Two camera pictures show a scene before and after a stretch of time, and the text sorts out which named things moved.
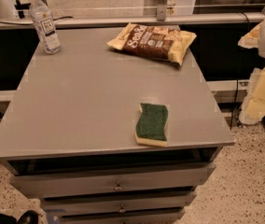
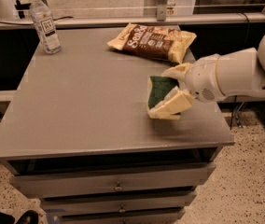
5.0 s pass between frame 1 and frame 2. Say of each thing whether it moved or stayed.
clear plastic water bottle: stayed
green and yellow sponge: moved
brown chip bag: stayed
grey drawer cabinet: stayed
